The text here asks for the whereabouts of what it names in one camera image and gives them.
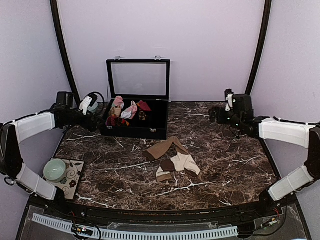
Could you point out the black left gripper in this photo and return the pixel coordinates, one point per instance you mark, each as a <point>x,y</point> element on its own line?
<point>93,127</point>

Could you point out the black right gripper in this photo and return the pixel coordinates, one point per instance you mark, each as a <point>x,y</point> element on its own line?
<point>221,120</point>

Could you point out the cream brown block sock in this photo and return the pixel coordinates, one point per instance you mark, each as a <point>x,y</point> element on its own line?
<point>179,163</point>

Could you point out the tan ribbed sock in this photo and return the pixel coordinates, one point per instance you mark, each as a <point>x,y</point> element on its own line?
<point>158,150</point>

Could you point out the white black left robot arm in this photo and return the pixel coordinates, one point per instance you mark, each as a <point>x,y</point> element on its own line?
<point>13,133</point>

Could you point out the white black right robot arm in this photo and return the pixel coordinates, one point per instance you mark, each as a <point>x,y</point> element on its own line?
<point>237,112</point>

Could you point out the pale green bowl at back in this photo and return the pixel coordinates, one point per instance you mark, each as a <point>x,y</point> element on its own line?
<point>93,109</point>

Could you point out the maroon orange rolled sock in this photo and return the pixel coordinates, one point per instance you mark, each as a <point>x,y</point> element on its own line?
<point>115,121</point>

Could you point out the beige patterned rolled sock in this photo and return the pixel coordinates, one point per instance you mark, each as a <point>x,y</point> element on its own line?
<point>115,110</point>

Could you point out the pink white rolled sock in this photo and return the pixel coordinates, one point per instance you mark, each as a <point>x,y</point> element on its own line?
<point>130,112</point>

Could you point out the floral placemat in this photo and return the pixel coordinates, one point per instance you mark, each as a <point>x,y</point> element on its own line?
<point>72,178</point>

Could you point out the brown patterned small sock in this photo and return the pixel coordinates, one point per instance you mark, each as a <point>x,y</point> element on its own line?
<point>142,116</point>

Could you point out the dark red folded sock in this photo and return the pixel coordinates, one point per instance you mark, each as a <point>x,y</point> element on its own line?
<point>143,106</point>

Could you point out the black box with glass lid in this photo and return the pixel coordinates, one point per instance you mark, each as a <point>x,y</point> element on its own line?
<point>134,80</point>

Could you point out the pale green bowl on mat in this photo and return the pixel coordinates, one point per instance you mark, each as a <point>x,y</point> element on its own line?
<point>55,170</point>

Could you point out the small circuit board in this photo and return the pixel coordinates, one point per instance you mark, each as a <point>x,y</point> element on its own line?
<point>81,230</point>

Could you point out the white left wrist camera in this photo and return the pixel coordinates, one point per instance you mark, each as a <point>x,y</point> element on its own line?
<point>88,101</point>

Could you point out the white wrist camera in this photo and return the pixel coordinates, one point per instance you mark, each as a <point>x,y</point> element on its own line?
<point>228,99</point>
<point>88,101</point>

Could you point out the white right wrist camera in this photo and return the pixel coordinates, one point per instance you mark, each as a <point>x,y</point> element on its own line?
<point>228,99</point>

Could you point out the black front table rail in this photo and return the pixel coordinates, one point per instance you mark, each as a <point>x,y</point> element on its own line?
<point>89,210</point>

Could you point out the white slotted cable duct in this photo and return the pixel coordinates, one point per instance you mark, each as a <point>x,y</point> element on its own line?
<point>102,233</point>

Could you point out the black right frame post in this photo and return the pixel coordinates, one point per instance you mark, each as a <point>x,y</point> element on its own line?
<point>260,46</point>

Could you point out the black frame post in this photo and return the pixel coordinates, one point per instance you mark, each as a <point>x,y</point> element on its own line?
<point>63,50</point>
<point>260,46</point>

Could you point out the black left frame post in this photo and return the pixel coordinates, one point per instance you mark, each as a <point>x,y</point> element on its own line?
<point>63,50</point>

